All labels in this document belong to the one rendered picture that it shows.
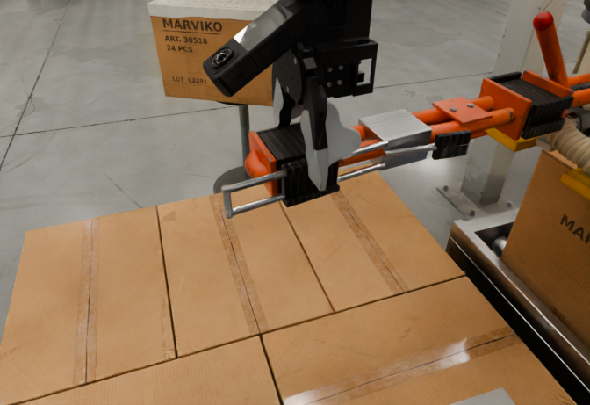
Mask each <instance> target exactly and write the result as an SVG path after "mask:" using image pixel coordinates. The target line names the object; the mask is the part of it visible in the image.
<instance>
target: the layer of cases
mask: <svg viewBox="0 0 590 405"><path fill-rule="evenodd" d="M337 184H338V185H339V186H340V190H339V191H338V192H334V193H331V194H328V195H326V196H323V197H320V198H317V199H312V200H309V201H307V202H304V203H301V204H298V205H296V206H291V207H286V206H285V204H284V203H283V201H282V200H281V201H278V202H276V203H273V204H270V205H267V206H262V207H259V208H257V209H254V210H251V211H248V212H245V213H240V214H237V215H235V216H234V217H233V218H231V219H227V218H226V216H225V214H224V211H225V207H224V199H223V194H222V193H217V194H213V195H208V196H204V197H199V198H194V199H186V200H181V201H177V202H172V203H168V204H163V205H159V206H157V209H158V213H157V210H156V206H150V207H145V208H141V209H136V210H132V211H127V212H123V213H115V214H109V215H105V216H100V217H96V218H91V219H87V220H82V221H74V222H70V223H64V224H60V225H55V226H51V227H46V228H38V229H34V230H29V231H26V233H25V240H24V245H23V249H22V252H21V257H20V260H19V265H18V272H17V276H16V279H15V284H14V287H13V292H12V296H11V303H10V306H9V311H8V314H7V319H6V323H5V326H4V333H3V338H2V342H1V346H0V405H450V404H452V403H456V402H459V401H463V400H466V399H469V398H472V397H474V396H477V395H480V394H484V393H487V392H490V391H493V390H495V389H498V388H501V387H503V388H504V389H505V390H506V392H507V394H508V395H509V396H510V398H511V399H512V401H513V402H514V404H515V405H577V404H576V402H575V401H574V400H573V399H572V398H571V396H570V395H569V394H568V393H567V392H566V391H565V390H564V389H563V388H562V387H561V386H560V384H559V383H558V382H557V381H556V380H555V378H554V377H553V376H552V375H551V374H550V373H549V371H548V370H547V369H546V368H545V367H544V366H543V364H542V363H541V362H540V361H539V360H538V358H537V357H536V356H535V355H534V354H533V352H532V351H531V350H530V349H529V348H528V346H527V345H526V344H525V343H524V342H523V341H522V340H521V339H520V338H519V337H518V336H517V334H516V333H515V332H514V331H513V330H512V328H511V327H510V326H509V325H508V324H507V323H506V321H505V320H504V319H503V318H502V317H501V316H500V314H499V313H498V312H497V311H496V310H495V308H494V307H493V306H492V305H491V304H490V302H489V301H488V300H487V299H486V298H485V296H484V295H483V294H482V293H481V292H480V291H479V289H478V288H477V287H476V286H475V285H474V284H473V283H472V282H471V281H470V280H469V278H468V277H465V274H464V273H463V271H462V270H461V269H460V268H459V267H458V266H457V264H456V263H455V262H454V261H453V260H452V258H451V257H450V256H449V255H448V254H447V252H446V251H445V250H444V249H443V248H442V246H441V245H440V244H439V243H438V242H437V241H436V239H435V238H434V237H433V236H432V235H431V234H430V233H429V232H428V231H427V230H426V228H425V227H424V226H423V225H422V224H421V222H420V221H419V220H418V219H417V218H416V217H415V216H414V214H413V213H412V212H411V211H410V210H409V208H408V207H407V206H406V205H405V204H404V202H403V201H402V200H401V199H400V198H399V196H398V195H397V194H396V193H395V192H394V191H393V189H392V188H391V187H390V186H389V185H388V183H386V181H385V180H384V179H383V178H382V177H381V176H380V175H379V174H378V172H377V171H372V172H370V173H367V174H364V175H362V176H359V177H353V178H351V179H348V180H345V181H342V182H340V183H337ZM158 215H159V217H158Z"/></svg>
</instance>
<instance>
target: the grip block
mask: <svg viewBox="0 0 590 405"><path fill-rule="evenodd" d="M521 75H522V78H521ZM573 93H574V90H571V89H569V88H567V87H565V86H563V85H561V84H559V83H555V82H553V81H551V80H550V79H548V78H545V77H543V76H540V75H538V74H536V73H534V72H532V71H529V70H524V71H523V74H522V73H521V72H519V71H516V72H512V73H508V74H504V75H499V76H492V77H488V78H484V79H483V82H482V85H481V90H480V93H479V98H482V97H485V96H490V97H492V98H493V101H494V108H493V109H492V110H491V111H489V112H493V111H497V110H500V109H504V108H508V107H511V108H512V109H514V111H515V113H516V120H515V121H514V122H513V123H512V124H508V125H505V126H501V127H495V129H497V130H499V131H500V132H502V133H503V134H505V135H506V136H508V137H510V138H511V139H513V140H514V141H518V140H519V139H520V137H521V134H522V132H523V134H522V138H523V139H524V140H527V139H531V138H534V137H537V136H541V135H544V134H550V133H553V132H556V131H559V130H561V129H562V127H563V125H564V123H565V119H564V117H565V114H566V112H567V109H570V108H571V105H572V101H573V100H574V97H573Z"/></svg>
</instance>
